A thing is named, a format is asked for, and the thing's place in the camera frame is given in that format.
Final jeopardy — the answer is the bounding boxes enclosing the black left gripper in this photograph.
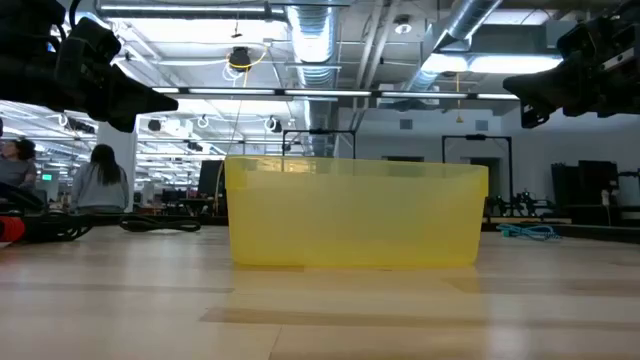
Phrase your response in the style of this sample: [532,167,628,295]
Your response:
[49,49,179,134]

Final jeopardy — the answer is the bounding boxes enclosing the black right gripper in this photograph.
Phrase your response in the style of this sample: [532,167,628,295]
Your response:
[502,44,640,130]

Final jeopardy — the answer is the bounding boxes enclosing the blue cable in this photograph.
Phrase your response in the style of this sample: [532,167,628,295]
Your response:
[496,223,562,242]

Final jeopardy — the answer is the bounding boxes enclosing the white pillar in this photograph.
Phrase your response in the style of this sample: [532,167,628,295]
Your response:
[96,121,139,212]

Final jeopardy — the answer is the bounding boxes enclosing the bright ceiling light panel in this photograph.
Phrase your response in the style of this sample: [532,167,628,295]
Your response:
[421,51,564,77]

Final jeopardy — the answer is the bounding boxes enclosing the person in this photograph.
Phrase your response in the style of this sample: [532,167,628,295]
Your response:
[0,138,39,195]
[69,143,131,214]

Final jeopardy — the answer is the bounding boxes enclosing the stack of black panels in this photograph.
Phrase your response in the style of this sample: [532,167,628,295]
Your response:
[550,159,622,208]

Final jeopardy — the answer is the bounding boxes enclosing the background arms with green lights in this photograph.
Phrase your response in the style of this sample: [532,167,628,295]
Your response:
[486,188,557,219]

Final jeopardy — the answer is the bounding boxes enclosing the background wooden table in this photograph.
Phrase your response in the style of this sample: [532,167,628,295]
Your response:
[487,215,574,226]

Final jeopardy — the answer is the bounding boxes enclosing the long white light bar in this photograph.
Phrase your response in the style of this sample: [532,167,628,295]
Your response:
[151,86,521,102]

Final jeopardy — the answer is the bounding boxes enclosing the yellow translucent plastic bin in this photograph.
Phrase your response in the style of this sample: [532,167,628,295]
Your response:
[223,155,490,269]

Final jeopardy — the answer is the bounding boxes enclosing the black metal station frame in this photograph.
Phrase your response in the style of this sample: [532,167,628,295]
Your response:
[441,133,515,202]
[281,128,358,161]

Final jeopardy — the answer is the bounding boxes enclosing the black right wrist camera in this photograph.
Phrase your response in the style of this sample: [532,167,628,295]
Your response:
[556,18,610,59]

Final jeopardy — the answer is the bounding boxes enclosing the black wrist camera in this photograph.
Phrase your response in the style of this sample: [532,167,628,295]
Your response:
[556,18,610,59]
[55,17,123,69]

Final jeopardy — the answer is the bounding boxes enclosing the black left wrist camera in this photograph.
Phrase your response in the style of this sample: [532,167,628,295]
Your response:
[55,17,123,69]

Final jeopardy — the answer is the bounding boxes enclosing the slanted silver ceiling duct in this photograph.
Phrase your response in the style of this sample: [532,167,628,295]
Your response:
[402,0,504,96]

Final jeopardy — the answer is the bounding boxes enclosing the yellow hanging cable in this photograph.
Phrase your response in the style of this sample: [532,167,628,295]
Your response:
[213,68,251,212]

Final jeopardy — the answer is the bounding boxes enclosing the black ceiling cord reel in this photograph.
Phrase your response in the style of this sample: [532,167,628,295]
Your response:
[227,45,253,73]

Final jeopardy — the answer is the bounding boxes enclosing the black curved cable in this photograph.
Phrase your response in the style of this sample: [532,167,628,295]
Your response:
[0,181,47,213]

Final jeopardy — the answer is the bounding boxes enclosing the black aluminium table frame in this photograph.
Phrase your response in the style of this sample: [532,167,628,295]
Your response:
[0,212,640,246]

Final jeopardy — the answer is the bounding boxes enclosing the large silver ceiling duct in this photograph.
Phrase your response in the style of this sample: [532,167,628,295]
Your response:
[285,3,343,157]

